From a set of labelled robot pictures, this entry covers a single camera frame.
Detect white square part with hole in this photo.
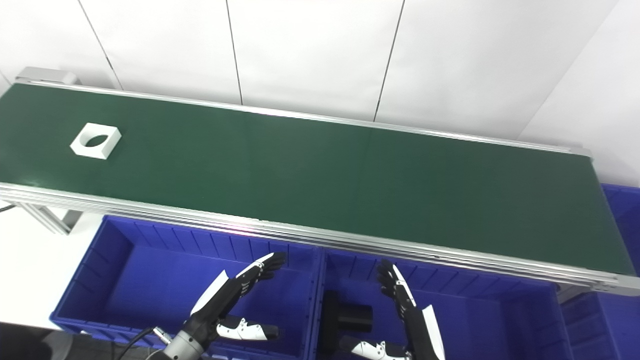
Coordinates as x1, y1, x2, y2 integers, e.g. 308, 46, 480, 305
69, 122, 122, 160

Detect empty blue plastic bin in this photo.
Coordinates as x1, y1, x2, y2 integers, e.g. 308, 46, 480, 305
50, 215, 322, 360

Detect grey conveyor end housing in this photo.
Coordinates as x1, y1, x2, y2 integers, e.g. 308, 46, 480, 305
15, 66, 82, 87

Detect aluminium conveyor leg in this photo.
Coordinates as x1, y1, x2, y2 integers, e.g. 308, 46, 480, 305
15, 202, 83, 235

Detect green conveyor belt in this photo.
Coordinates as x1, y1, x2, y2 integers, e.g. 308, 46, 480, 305
0, 80, 640, 297

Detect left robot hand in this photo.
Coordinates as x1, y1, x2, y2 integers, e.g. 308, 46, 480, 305
189, 252, 287, 342

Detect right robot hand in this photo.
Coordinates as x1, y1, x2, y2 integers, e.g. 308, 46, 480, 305
339, 259, 446, 360

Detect black cylindrical part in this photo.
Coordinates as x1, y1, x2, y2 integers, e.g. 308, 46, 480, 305
320, 291, 373, 354

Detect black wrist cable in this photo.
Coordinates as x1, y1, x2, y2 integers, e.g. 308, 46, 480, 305
114, 326, 173, 360

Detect blue bin with black part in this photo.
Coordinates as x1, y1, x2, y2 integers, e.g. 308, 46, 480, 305
309, 248, 575, 360

